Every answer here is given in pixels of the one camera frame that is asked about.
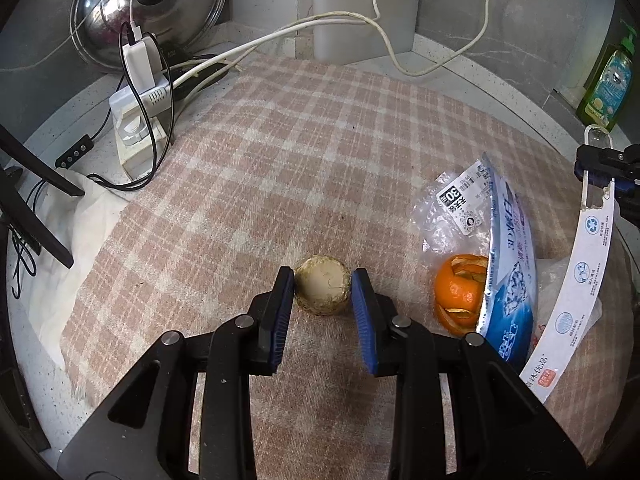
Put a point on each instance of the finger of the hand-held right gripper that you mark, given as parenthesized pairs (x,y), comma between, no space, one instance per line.
(600,157)
(630,200)

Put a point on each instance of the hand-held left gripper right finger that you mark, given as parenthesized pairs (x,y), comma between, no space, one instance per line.
(362,330)

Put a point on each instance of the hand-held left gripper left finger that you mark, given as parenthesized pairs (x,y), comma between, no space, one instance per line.
(282,320)

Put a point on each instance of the orange peel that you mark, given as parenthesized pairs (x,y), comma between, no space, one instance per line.
(452,290)

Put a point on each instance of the long white paper strip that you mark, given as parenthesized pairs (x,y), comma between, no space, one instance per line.
(575,305)

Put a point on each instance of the clear wrapper white label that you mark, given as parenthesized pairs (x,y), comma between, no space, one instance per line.
(440,220)

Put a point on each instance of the blue white packet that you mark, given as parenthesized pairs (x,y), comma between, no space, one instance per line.
(515,300)

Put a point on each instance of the green dish soap bottle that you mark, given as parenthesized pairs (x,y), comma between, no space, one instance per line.
(612,85)

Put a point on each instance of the beige plaid cloth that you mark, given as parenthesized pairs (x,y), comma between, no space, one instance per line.
(300,160)

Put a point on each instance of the white power strip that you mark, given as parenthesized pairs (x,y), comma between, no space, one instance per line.
(135,155)

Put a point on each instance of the white cloth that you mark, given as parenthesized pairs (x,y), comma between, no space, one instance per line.
(75,240)

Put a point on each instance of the white cutting board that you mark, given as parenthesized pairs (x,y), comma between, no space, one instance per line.
(350,10)

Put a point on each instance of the white charger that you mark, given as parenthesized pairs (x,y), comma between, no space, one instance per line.
(142,65)

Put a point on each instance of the steel pot lid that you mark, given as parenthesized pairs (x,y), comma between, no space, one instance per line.
(100,10)

